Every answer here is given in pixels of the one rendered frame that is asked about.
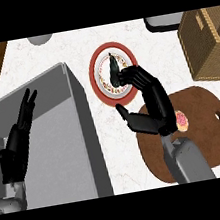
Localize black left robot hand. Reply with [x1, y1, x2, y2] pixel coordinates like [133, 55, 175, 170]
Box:
[0, 86, 52, 186]

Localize brown round cutting board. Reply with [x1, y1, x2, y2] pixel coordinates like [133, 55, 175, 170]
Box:
[129, 82, 220, 189]

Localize red rimmed white plate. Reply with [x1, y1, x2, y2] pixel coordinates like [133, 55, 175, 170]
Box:
[84, 37, 145, 111]

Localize dark rimmed grey appliance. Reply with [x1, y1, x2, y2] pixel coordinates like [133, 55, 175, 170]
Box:
[142, 12, 188, 36]

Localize brown wicker basket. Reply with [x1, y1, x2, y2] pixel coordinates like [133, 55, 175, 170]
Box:
[174, 5, 220, 89]

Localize dark green vegetable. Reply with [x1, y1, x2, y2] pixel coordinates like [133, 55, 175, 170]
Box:
[105, 51, 124, 89]

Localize pink frosted cupcake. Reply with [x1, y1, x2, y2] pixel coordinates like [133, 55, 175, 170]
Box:
[173, 108, 191, 133]

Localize grey round object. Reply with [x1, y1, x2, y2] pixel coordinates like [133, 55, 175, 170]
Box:
[27, 33, 55, 48]

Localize large grey open box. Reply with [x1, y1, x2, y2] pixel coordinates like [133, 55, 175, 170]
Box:
[0, 56, 115, 216]

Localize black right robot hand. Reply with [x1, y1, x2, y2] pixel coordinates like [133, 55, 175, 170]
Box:
[108, 59, 180, 145]

